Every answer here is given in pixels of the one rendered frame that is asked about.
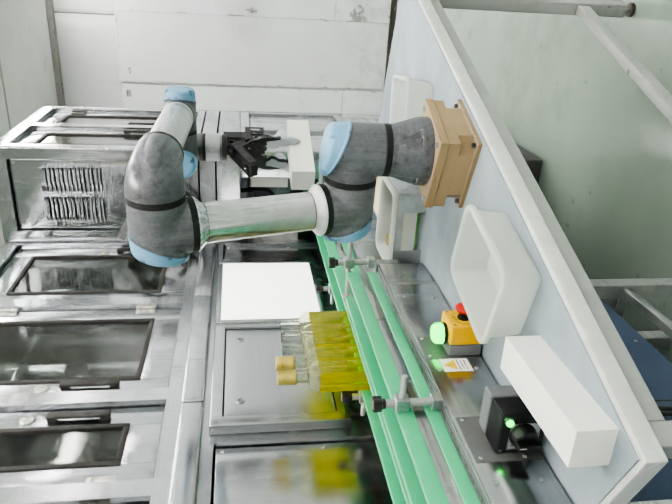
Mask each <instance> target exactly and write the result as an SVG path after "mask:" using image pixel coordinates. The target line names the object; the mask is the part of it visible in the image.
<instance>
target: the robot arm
mask: <svg viewBox="0 0 672 504"><path fill-rule="evenodd" d="M164 102H165V107H164V109H163V111H162V112H161V114H160V116H159V117H158V119H157V121H156V123H155V124H154V126H153V128H152V129H151V131H150V132H148V133H146V134H145V135H143V136H142V137H141V138H140V140H139V141H138V143H137V144H136V146H135V148H134V150H133V153H132V155H131V158H130V160H129V164H128V167H127V170H126V175H125V180H124V196H125V203H126V214H127V225H128V233H127V237H128V239H129V243H130V249H131V253H132V254H133V256H134V257H135V258H136V259H137V260H139V261H140V262H142V263H146V264H147V265H151V266H156V267H174V266H179V265H181V264H182V263H185V262H186V261H187V260H188V257H189V255H190V254H189V253H192V252H200V251H201V249H202V248H203V247H204V246H205V245H206V244H207V243H213V242H221V241H229V240H237V239H245V238H253V237H261V236H269V235H277V234H285V233H293V232H301V231H309V230H312V231H313V232H315V233H316V234H317V235H319V236H323V237H324V238H325V239H326V240H328V241H331V242H335V243H336V242H339V243H350V242H354V241H357V240H360V239H362V238H363V237H365V236H366V235H367V234H368V232H369V231H370V228H371V223H372V220H373V216H374V212H373V208H374V199H375V189H376V179H377V177H393V178H396V179H398V180H401V181H404V182H407V183H410V184H412V185H421V186H425V185H426V184H427V183H428V181H429V179H430V177H431V174H432V170H433V165H434V157H435V133H434V127H433V123H432V120H431V119H430V117H424V116H418V117H414V118H411V119H407V120H404V121H400V122H397V123H366V122H351V121H346V122H332V123H330V124H329V125H328V126H327V127H326V129H325V131H324V134H323V138H322V142H321V147H320V153H319V173H320V174H321V175H323V176H325V180H324V183H323V184H314V185H312V186H311V188H310V189H309V190H308V192H302V193H292V194H282V195H272V196H262V197H252V198H242V199H232V200H222V201H212V202H200V201H198V200H197V199H196V198H195V197H193V196H188V197H186V191H185V181H184V179H186V178H189V177H191V176H192V175H193V174H194V173H195V171H196V169H197V167H198V161H221V159H222V161H227V155H230V158H231V159H232V160H233V161H234V162H235V163H236V164H237V165H238V166H239V167H240V168H241V169H242V170H243V171H244V173H245V174H246V175H247V176H248V177H249V178H250V177H253V176H257V175H258V168H261V169H265V170H273V169H279V168H286V167H289V163H288V160H287V159H286V157H285V156H284V154H282V153H276V154H275V155H265V151H266V150H267V146H268V147H270V148H271V149H276V148H278V147H279V146H288V145H296V144H298V143H300V142H301V141H300V139H297V138H294V137H289V136H288V135H287V133H286V131H285V130H279V131H278V132H277V133H276V135H274V136H271V135H265V134H260V133H264V127H245V132H224V133H223V134H222V136H221V134H220V133H197V121H196V103H197V101H196V97H195V91H194V90H193V89H192V88H190V87H186V86H172V87H168V88H166V89H165V91H164ZM250 129H260V131H250Z"/></svg>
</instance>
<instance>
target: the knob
mask: <svg viewBox="0 0 672 504"><path fill-rule="evenodd" d="M509 440H510V442H511V444H512V445H513V446H514V447H515V448H516V450H517V451H519V452H521V453H527V452H530V451H536V450H542V448H543V445H542V443H541V442H540V441H539V437H538V435H537V432H536V430H535V428H534V427H533V426H532V425H530V424H521V425H518V426H516V427H515V428H514V429H513V430H512V431H511V432H510V435H509Z"/></svg>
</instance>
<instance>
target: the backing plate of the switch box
mask: <svg viewBox="0 0 672 504"><path fill-rule="evenodd" d="M479 418H480V416H472V417H455V420H456V422H457V424H458V426H459V428H460V430H461V432H462V434H463V436H464V438H465V440H466V443H467V445H468V447H469V449H470V451H471V453H472V455H473V457H474V459H475V461H476V463H489V462H505V461H521V460H538V459H544V458H543V457H542V455H541V453H540V452H539V451H531V452H527V453H521V452H514V453H495V452H494V451H493V449H492V447H491V445H490V443H489V441H488V439H487V437H486V435H485V433H484V432H483V430H482V428H481V426H480V424H479Z"/></svg>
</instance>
